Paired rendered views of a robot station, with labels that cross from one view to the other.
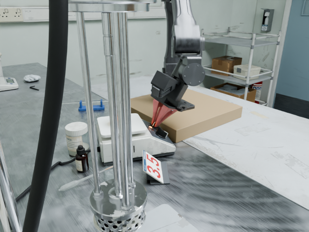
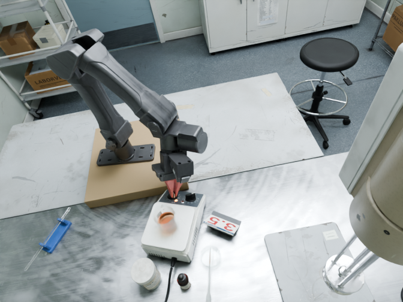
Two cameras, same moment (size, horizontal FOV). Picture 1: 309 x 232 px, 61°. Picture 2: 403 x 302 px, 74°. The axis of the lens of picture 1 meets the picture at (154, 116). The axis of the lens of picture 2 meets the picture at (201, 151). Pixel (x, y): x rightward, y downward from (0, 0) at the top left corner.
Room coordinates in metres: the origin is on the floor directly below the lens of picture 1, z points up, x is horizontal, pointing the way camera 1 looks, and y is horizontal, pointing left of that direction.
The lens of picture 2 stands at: (0.35, 0.26, 1.63)
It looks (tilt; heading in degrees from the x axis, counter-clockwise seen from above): 50 degrees down; 309
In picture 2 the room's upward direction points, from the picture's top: 12 degrees counter-clockwise
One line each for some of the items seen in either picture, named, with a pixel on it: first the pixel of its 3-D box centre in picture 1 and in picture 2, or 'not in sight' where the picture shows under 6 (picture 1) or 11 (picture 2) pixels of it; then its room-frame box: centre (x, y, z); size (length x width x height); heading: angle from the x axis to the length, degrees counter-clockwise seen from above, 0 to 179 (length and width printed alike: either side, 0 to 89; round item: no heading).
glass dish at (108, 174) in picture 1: (115, 172); (210, 256); (0.52, 0.09, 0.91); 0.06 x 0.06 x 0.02
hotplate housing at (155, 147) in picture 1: (130, 137); (174, 223); (0.65, 0.07, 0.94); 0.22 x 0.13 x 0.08; 107
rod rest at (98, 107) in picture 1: (91, 105); (54, 233); (0.97, 0.25, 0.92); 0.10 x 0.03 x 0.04; 99
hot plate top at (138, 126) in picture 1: (121, 124); (168, 225); (0.64, 0.09, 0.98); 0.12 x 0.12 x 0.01; 17
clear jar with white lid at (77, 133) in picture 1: (77, 139); (147, 274); (0.64, 0.21, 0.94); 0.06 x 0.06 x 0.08
